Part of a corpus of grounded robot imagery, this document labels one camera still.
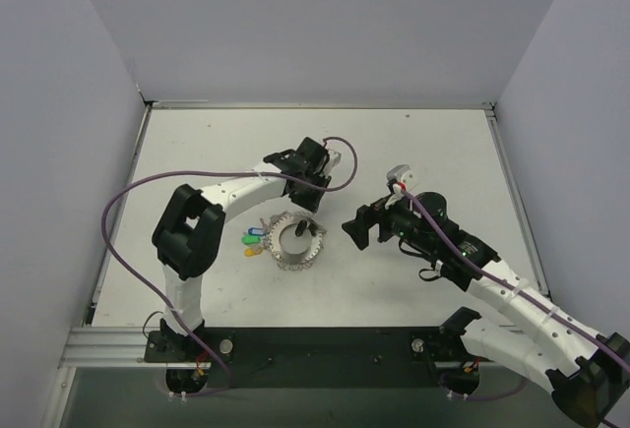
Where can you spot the green tagged key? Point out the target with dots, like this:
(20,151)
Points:
(248,239)

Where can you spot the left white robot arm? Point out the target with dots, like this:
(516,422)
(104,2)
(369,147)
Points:
(188,234)

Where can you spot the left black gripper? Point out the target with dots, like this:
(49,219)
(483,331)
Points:
(305,197)

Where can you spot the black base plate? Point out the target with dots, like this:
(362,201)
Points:
(316,358)

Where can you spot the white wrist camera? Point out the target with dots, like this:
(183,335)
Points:
(333,158)
(400,179)

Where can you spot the metal disc keyring holder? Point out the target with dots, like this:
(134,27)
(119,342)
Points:
(292,253)

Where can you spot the black tagged key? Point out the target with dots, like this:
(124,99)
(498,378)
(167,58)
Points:
(306,226)

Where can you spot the yellow tagged key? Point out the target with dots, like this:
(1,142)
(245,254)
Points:
(253,251)

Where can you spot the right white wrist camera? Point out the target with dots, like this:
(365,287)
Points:
(400,179)

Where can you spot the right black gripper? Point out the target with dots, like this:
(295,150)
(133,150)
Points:
(370,224)

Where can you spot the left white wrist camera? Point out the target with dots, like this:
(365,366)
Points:
(333,158)

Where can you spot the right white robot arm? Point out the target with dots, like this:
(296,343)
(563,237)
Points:
(585,372)

